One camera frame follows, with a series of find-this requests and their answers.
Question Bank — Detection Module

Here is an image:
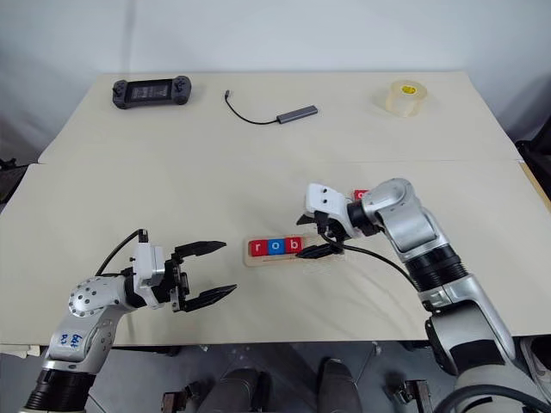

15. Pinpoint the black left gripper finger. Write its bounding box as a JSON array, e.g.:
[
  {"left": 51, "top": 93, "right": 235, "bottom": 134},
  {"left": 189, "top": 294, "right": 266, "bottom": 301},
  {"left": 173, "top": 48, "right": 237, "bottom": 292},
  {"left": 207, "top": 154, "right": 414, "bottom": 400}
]
[
  {"left": 182, "top": 283, "right": 238, "bottom": 312},
  {"left": 173, "top": 240, "right": 227, "bottom": 262}
]

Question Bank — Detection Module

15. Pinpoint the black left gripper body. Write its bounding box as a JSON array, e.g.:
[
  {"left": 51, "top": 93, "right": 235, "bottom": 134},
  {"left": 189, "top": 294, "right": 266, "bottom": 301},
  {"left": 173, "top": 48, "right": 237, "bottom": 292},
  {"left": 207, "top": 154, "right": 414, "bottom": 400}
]
[{"left": 152, "top": 250, "right": 192, "bottom": 314}]

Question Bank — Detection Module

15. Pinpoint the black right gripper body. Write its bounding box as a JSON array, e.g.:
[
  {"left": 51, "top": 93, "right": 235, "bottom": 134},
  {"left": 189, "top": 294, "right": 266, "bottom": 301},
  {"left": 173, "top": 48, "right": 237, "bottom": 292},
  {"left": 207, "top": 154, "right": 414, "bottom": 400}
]
[{"left": 313, "top": 211, "right": 348, "bottom": 243}]

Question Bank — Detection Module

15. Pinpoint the wooden letter tray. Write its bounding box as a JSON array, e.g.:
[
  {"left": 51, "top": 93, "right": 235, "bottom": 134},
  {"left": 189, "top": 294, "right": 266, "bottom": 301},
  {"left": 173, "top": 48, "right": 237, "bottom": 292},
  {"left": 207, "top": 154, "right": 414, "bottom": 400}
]
[{"left": 244, "top": 234, "right": 346, "bottom": 268}]

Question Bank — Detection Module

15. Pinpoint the dark rounded shape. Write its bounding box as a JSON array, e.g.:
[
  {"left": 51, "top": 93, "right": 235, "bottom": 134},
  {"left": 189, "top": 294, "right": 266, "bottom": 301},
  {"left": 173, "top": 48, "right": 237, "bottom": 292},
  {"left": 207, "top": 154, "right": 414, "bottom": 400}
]
[
  {"left": 317, "top": 358, "right": 363, "bottom": 413},
  {"left": 201, "top": 368, "right": 273, "bottom": 413}
]

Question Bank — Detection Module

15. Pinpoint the clear tape roll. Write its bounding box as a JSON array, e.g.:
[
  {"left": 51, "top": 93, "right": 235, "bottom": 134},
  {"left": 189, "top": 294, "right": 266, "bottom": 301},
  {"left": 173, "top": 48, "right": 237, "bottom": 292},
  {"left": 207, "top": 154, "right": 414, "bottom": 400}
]
[{"left": 383, "top": 79, "right": 430, "bottom": 119}]

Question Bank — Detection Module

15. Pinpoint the black handheld game controller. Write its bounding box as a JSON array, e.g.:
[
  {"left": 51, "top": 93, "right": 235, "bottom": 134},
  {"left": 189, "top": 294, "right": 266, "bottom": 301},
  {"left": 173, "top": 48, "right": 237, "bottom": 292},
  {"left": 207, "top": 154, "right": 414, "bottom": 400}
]
[{"left": 111, "top": 76, "right": 193, "bottom": 109}]

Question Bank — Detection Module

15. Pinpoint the black equipment beside table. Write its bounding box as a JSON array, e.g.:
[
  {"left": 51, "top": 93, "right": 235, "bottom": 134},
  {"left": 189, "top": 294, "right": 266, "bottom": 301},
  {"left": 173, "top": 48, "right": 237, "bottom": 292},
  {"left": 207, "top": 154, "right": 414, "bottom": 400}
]
[{"left": 0, "top": 157, "right": 28, "bottom": 206}]

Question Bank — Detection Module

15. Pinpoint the black chair beside table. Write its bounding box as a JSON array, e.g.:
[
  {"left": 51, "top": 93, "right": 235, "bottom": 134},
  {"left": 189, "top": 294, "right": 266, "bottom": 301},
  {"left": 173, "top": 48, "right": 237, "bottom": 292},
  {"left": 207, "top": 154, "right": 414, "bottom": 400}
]
[{"left": 513, "top": 138, "right": 551, "bottom": 193}]

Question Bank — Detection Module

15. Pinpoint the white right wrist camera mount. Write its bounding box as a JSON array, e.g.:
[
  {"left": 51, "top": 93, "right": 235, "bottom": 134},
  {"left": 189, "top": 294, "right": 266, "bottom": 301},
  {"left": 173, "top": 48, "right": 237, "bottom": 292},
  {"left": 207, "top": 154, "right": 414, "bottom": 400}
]
[{"left": 303, "top": 182, "right": 363, "bottom": 238}]

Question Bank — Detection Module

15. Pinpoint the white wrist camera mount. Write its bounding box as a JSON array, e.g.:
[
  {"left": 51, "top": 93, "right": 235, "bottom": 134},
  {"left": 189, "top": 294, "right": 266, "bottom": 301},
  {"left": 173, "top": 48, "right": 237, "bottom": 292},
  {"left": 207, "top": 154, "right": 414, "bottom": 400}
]
[
  {"left": 130, "top": 242, "right": 168, "bottom": 309},
  {"left": 303, "top": 182, "right": 363, "bottom": 238}
]

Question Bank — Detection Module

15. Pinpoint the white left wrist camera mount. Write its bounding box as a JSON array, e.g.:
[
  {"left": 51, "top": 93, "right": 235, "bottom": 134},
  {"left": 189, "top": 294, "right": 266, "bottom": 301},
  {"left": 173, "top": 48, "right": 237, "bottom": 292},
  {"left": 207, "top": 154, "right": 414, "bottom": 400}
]
[{"left": 130, "top": 242, "right": 168, "bottom": 309}]

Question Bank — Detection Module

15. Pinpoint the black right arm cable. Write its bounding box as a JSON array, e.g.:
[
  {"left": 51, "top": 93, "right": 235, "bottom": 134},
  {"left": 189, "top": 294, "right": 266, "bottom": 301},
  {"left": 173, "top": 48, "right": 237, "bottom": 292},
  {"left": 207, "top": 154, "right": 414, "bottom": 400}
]
[{"left": 325, "top": 231, "right": 422, "bottom": 294}]

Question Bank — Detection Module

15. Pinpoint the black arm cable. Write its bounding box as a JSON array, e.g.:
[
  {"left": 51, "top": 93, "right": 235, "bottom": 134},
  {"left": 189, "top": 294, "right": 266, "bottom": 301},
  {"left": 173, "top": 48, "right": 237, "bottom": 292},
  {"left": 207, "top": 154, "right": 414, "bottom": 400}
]
[
  {"left": 94, "top": 229, "right": 150, "bottom": 277},
  {"left": 325, "top": 231, "right": 422, "bottom": 294}
]

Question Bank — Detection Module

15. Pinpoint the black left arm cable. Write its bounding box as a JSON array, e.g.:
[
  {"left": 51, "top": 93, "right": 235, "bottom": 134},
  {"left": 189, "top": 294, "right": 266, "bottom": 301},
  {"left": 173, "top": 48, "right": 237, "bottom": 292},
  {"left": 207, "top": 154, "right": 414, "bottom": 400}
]
[{"left": 94, "top": 229, "right": 150, "bottom": 277}]

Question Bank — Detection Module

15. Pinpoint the grey usb hub with cable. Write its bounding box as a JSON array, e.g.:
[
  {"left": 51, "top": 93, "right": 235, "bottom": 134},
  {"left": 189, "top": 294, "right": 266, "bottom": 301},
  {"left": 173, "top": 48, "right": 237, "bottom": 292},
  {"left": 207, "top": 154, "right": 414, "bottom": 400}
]
[{"left": 223, "top": 89, "right": 321, "bottom": 127}]

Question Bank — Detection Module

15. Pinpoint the thick black hose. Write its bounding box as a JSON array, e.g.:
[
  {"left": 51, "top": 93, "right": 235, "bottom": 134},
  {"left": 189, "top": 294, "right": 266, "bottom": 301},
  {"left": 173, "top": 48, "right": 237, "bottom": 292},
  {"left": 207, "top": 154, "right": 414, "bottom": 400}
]
[{"left": 455, "top": 384, "right": 551, "bottom": 413}]

